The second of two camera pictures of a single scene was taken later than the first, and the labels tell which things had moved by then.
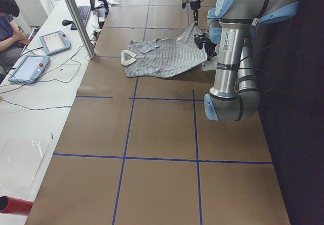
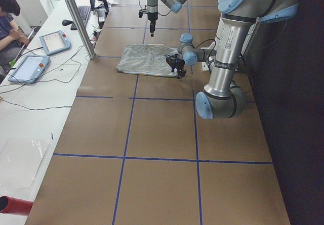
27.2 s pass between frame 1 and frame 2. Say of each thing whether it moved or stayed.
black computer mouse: stayed
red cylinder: stayed
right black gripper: moved
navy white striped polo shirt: moved
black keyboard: stayed
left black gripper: moved
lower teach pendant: stayed
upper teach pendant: stayed
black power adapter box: stayed
